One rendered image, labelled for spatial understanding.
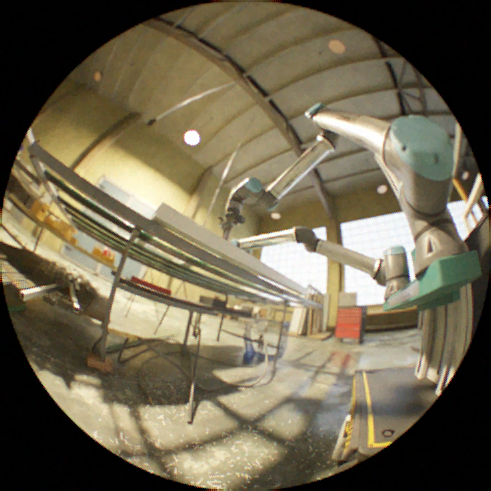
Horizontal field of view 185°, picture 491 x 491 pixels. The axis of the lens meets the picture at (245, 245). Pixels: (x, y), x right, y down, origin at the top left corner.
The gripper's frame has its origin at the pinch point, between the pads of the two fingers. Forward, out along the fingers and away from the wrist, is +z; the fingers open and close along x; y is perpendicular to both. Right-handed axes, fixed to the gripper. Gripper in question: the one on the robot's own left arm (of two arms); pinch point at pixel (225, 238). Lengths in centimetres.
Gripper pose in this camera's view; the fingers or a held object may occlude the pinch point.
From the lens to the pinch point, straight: 79.0
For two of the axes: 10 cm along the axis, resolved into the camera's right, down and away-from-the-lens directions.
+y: -6.6, -4.2, -6.2
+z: -1.9, 8.9, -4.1
